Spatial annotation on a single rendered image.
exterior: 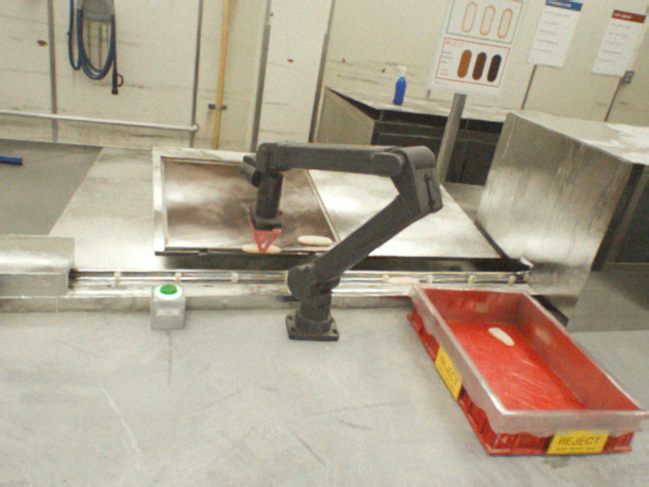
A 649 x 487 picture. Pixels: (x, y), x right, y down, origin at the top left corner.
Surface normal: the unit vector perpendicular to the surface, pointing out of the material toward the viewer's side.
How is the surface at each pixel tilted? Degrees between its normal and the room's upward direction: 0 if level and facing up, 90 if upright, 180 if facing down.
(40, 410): 0
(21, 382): 0
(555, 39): 90
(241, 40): 90
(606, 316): 90
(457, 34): 90
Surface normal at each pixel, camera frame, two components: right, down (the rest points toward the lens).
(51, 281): 0.27, 0.43
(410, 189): -0.71, 0.18
